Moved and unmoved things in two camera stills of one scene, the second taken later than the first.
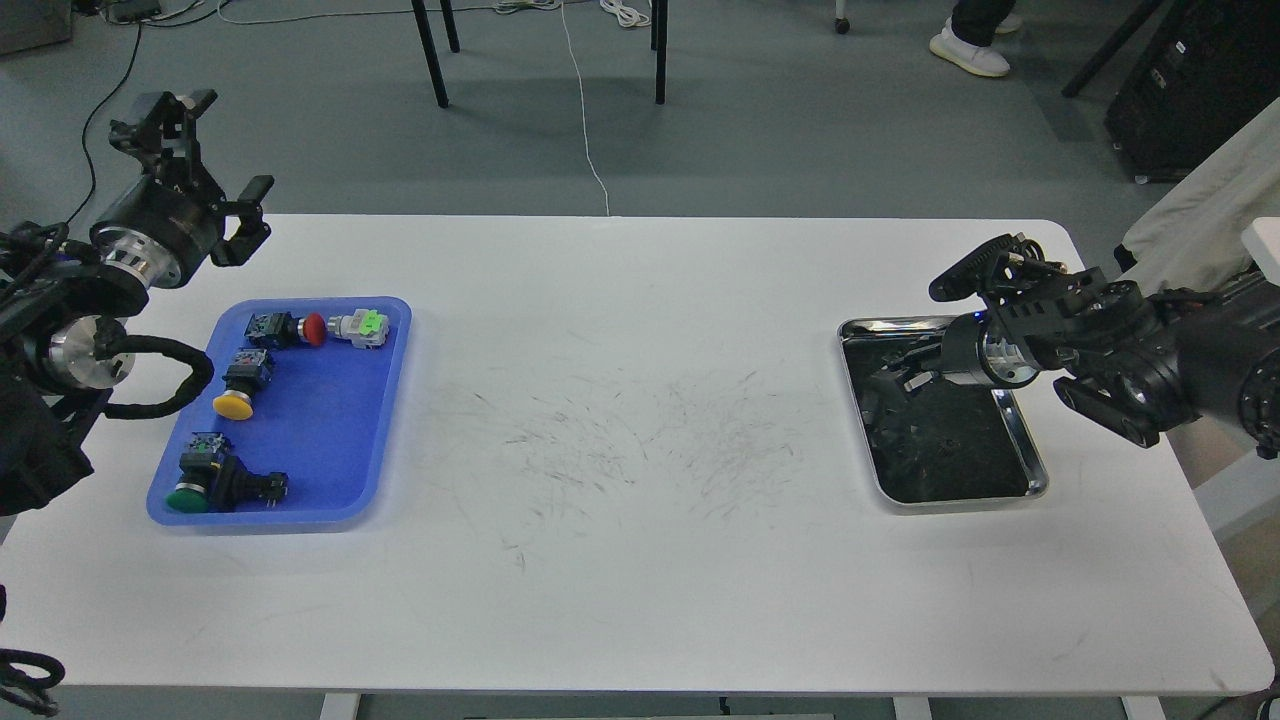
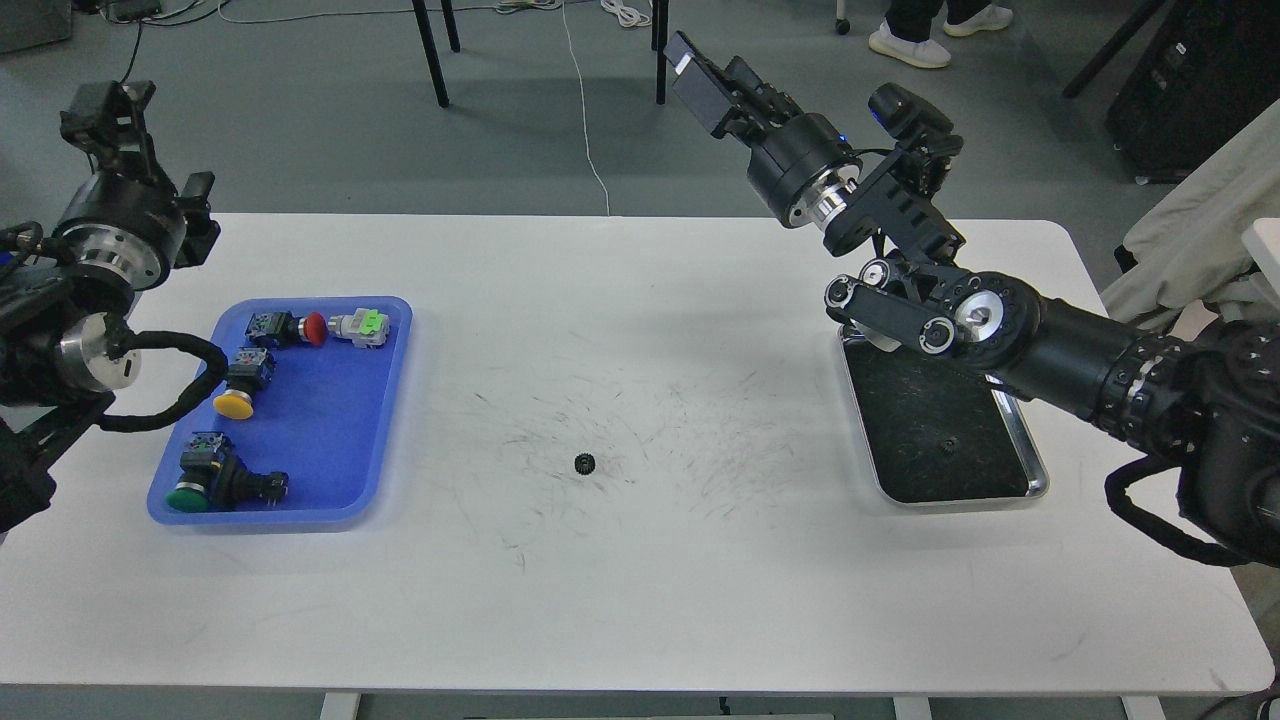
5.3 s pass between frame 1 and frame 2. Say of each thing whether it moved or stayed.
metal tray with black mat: stayed
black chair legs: stayed
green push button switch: stayed
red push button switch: stayed
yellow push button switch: stayed
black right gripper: moved
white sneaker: moved
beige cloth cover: stayed
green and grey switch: stayed
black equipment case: stayed
